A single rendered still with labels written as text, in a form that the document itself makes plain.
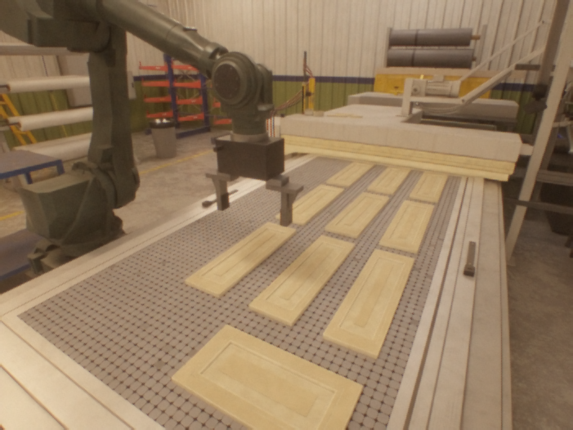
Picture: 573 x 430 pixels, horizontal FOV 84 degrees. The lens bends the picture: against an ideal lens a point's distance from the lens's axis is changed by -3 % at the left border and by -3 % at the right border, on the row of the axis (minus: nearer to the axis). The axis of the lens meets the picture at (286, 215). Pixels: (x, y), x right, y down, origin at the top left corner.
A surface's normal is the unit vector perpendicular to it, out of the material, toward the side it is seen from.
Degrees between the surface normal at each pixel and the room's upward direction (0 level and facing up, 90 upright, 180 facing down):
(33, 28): 90
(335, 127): 90
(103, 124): 80
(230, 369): 0
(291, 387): 0
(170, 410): 0
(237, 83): 90
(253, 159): 90
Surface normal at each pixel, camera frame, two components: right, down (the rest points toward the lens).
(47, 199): 0.28, 0.40
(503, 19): -0.50, 0.36
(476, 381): 0.00, -0.91
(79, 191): 0.87, 0.20
